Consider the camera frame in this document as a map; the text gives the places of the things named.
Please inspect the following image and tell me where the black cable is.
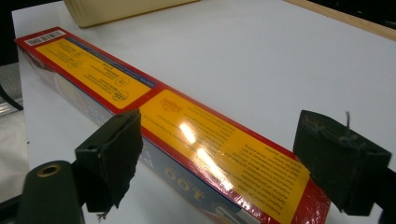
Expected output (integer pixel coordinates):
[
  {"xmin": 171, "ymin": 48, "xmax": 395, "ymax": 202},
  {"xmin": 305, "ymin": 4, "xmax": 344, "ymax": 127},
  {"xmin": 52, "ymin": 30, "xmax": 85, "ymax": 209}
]
[{"xmin": 0, "ymin": 83, "xmax": 24, "ymax": 112}]

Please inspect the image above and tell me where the long red and yellow box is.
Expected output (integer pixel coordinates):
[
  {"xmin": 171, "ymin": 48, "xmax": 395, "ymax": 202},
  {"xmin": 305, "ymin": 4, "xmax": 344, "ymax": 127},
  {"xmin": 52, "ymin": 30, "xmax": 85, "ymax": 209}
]
[{"xmin": 14, "ymin": 26, "xmax": 332, "ymax": 224}]

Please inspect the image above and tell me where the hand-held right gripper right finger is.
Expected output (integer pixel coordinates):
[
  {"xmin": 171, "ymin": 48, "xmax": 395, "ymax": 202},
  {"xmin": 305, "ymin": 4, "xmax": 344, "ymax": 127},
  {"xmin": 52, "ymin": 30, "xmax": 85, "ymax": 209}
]
[{"xmin": 292, "ymin": 109, "xmax": 392, "ymax": 217}]

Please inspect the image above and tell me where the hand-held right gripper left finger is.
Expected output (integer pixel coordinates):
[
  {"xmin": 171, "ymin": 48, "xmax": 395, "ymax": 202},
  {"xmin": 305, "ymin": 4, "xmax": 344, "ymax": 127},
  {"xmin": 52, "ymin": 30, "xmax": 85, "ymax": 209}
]
[{"xmin": 74, "ymin": 108, "xmax": 144, "ymax": 214}]

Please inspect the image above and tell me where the cardboard box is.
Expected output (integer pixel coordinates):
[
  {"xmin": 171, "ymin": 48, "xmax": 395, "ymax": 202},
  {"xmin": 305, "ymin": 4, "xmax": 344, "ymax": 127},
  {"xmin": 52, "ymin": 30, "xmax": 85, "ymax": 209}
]
[{"xmin": 63, "ymin": 0, "xmax": 200, "ymax": 29}]

